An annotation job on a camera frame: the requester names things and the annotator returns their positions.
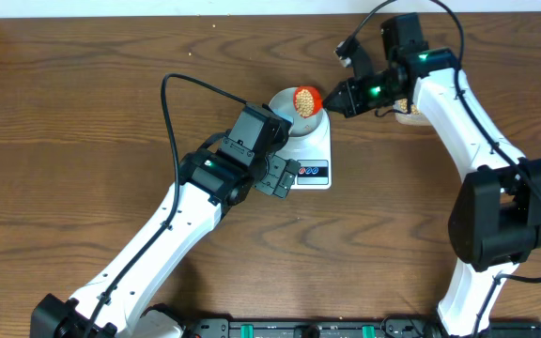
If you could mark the red plastic measuring scoop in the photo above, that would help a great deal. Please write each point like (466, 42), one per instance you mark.
(307, 101)

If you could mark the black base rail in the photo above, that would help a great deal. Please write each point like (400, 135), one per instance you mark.
(390, 327)

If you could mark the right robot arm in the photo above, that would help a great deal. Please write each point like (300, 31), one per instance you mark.
(495, 223)

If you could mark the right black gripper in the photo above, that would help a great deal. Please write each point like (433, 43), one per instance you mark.
(348, 94)

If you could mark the white digital kitchen scale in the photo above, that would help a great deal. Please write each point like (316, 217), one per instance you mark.
(314, 153)

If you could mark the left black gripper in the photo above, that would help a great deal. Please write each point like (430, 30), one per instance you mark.
(274, 182)

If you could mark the clear plastic container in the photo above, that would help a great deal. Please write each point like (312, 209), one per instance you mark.
(412, 120)

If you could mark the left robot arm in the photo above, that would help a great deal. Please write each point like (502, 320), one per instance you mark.
(209, 181)

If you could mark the light blue round bowl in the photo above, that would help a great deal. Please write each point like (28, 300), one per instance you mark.
(282, 103)

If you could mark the soybeans pile in container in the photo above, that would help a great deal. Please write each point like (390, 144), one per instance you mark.
(407, 108)

